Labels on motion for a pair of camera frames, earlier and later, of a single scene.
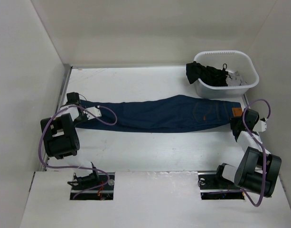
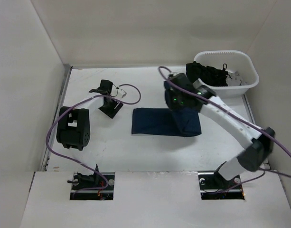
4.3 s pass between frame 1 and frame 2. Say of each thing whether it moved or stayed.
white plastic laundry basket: stayed
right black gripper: moved
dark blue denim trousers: moved
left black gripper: moved
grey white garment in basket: stayed
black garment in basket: stayed
